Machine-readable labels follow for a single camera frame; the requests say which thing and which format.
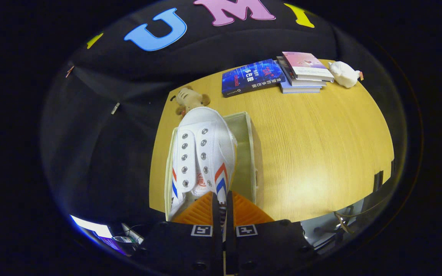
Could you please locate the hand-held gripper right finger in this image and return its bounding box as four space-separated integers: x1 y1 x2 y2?
225 191 317 276

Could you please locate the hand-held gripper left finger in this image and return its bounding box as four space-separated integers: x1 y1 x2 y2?
134 192 223 276

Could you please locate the beige fabric storage box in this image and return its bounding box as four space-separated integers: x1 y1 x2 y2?
164 112 264 223

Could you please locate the white canvas shoe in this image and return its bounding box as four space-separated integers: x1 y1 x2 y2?
167 107 238 223

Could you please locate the white flat device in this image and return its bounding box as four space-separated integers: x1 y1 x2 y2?
121 223 145 245

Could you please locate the computer monitor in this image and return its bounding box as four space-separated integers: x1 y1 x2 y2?
70 215 127 255

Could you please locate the brown plush dog toy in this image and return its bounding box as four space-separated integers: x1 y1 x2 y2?
170 86 211 117

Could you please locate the black backdrop cloth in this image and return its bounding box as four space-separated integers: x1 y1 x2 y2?
41 0 398 223

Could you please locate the dark blue book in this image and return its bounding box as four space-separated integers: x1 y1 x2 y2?
221 59 286 98

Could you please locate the pink cover book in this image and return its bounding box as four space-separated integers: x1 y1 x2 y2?
282 51 335 83

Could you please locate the white plush toy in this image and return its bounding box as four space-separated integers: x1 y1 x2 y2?
328 61 364 89

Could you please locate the dark cable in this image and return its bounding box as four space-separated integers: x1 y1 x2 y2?
334 209 360 235

